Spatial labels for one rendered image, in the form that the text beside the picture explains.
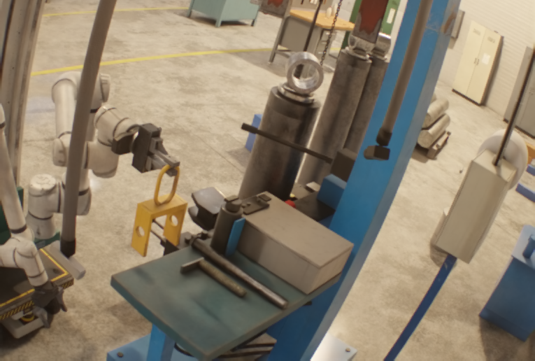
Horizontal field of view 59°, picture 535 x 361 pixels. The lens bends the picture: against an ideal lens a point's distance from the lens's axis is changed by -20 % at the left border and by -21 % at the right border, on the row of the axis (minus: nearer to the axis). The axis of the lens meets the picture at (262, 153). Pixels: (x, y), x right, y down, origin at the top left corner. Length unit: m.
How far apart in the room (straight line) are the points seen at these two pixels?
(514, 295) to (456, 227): 2.06
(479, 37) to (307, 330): 10.38
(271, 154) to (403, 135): 0.60
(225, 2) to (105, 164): 8.55
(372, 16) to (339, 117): 1.58
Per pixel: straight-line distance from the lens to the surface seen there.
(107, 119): 1.69
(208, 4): 10.42
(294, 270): 1.90
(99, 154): 1.73
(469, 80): 12.41
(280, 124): 2.32
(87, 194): 2.58
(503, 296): 4.24
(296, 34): 8.50
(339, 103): 3.68
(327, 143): 3.77
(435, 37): 1.99
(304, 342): 2.58
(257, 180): 2.42
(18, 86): 2.39
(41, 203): 2.57
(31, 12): 2.29
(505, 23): 12.78
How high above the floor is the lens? 2.15
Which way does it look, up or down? 23 degrees down
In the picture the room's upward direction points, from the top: 18 degrees clockwise
